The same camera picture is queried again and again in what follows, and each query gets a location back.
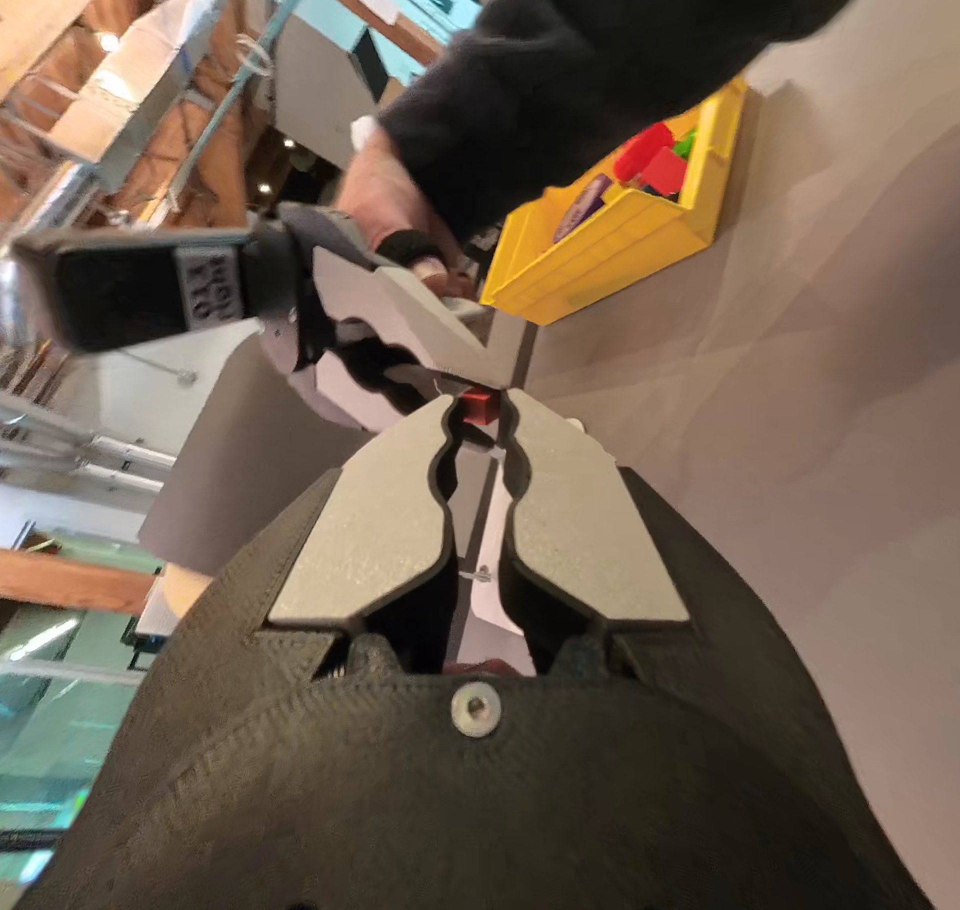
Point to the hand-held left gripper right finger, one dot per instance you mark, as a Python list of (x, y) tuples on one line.
[(600, 543)]

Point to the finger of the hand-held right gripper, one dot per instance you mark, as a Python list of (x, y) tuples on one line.
[(360, 393), (413, 325)]

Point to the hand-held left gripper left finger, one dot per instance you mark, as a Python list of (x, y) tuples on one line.
[(353, 543)]

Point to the small orange block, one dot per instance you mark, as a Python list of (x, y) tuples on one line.
[(479, 408)]

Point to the yellow plastic bin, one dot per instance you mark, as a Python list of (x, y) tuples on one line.
[(600, 258)]

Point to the person's right forearm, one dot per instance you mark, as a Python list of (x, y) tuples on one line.
[(600, 55)]

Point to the person's right hand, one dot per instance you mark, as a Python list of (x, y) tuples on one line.
[(383, 190)]

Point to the purple tape roll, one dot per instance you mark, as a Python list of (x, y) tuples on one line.
[(582, 208)]

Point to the wooden beam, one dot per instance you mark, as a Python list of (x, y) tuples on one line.
[(75, 580)]

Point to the small red toy brick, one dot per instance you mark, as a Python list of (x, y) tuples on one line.
[(648, 160)]

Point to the green toy block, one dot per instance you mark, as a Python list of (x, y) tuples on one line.
[(686, 144)]

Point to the silver ventilation duct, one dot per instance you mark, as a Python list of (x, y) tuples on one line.
[(90, 100)]

